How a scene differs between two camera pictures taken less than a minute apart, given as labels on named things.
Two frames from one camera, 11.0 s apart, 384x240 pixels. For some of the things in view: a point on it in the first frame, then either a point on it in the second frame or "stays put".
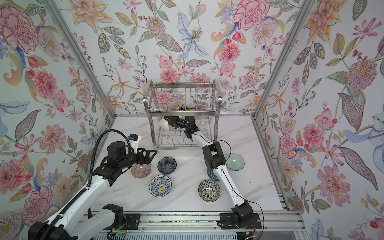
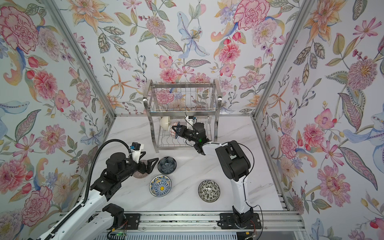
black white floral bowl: x=209 y=190 stays put
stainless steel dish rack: x=178 y=112 stays put
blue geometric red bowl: x=211 y=175 → x=173 y=133
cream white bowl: x=165 y=124 stays put
